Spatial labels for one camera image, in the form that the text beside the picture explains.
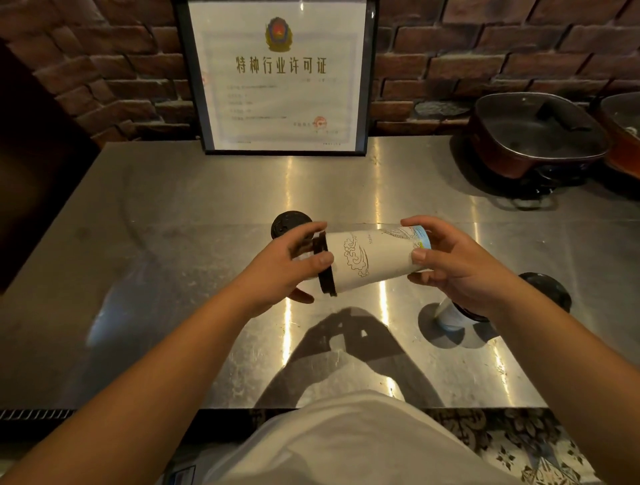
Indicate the person's left hand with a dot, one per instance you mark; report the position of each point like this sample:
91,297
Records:
272,275

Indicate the person's right hand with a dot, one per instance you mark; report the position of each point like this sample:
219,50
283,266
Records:
462,272

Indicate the person's right thumb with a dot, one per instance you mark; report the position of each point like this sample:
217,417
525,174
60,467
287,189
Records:
422,256

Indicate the person's left thumb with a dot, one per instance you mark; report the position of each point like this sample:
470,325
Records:
317,259

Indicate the black plastic cup lid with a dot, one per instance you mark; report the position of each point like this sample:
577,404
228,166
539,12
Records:
547,290
327,280
289,223

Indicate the white printed paper cup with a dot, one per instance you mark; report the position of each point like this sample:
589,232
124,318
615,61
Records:
372,260
452,320

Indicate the person's left forearm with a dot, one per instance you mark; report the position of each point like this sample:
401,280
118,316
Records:
145,389

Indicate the person's right forearm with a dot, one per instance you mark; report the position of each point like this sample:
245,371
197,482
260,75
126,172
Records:
565,369

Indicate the dark red electric pot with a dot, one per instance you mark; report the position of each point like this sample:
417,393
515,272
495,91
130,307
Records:
505,155
622,145

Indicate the glass pot lid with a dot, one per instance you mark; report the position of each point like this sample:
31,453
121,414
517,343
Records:
535,125

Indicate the black framed certificate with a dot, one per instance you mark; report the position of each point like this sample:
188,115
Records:
280,75

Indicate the person's white shirt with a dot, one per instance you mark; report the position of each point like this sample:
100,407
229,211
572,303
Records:
350,444

